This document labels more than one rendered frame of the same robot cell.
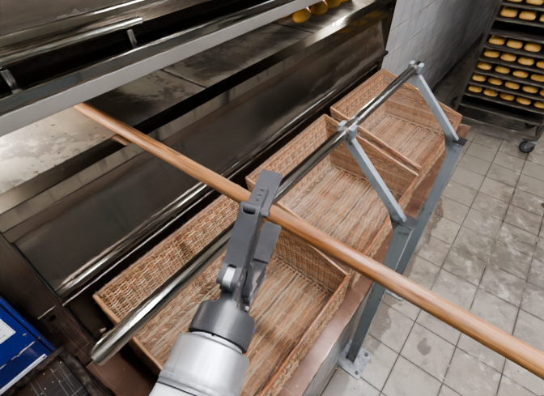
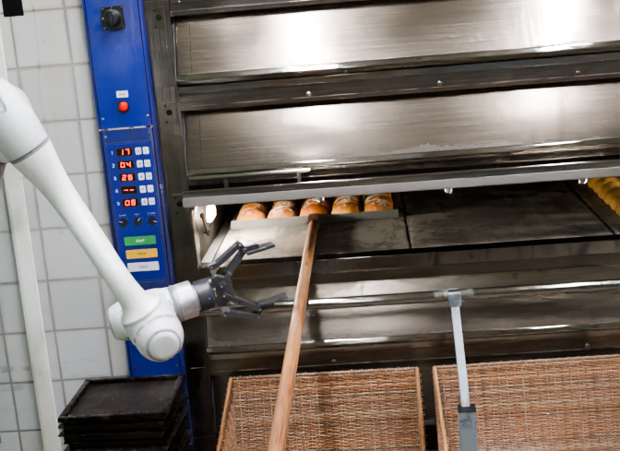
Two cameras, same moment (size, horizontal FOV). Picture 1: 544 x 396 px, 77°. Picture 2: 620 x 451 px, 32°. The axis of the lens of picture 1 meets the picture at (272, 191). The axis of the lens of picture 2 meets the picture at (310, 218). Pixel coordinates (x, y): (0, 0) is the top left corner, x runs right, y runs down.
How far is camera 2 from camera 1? 236 cm
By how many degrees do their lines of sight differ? 57
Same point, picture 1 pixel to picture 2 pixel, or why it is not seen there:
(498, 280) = not seen: outside the picture
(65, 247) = (230, 320)
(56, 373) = (169, 383)
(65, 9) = (280, 159)
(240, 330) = (201, 288)
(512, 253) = not seen: outside the picture
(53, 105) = (233, 199)
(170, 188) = (331, 323)
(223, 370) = (182, 290)
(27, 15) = (258, 159)
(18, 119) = (215, 200)
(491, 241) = not seen: outside the picture
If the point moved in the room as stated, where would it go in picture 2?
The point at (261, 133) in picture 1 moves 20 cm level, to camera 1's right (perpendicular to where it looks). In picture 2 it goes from (472, 323) to (523, 338)
